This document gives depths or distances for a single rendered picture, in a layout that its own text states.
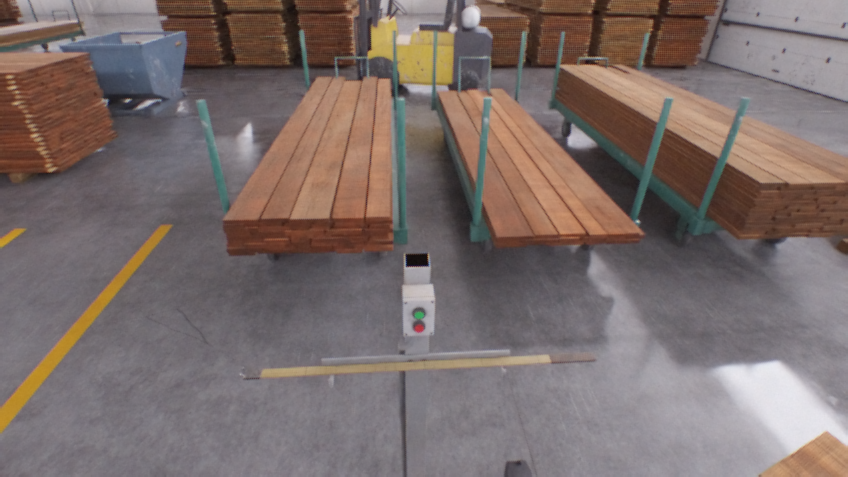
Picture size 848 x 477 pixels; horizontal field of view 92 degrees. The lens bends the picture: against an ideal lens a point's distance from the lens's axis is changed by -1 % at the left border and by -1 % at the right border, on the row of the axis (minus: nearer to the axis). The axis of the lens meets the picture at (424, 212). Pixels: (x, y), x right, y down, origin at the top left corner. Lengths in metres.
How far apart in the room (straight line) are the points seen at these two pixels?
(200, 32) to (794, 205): 9.95
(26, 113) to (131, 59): 2.17
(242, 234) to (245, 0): 7.88
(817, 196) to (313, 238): 3.12
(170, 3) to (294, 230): 8.54
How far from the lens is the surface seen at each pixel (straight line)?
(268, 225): 2.58
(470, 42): 7.26
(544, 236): 2.70
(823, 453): 1.48
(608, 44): 10.92
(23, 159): 5.83
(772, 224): 3.48
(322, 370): 1.19
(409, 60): 7.36
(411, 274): 0.99
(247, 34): 10.22
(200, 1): 10.46
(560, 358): 1.24
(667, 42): 11.61
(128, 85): 7.50
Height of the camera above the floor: 1.90
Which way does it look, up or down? 30 degrees down
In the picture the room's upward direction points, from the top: 1 degrees clockwise
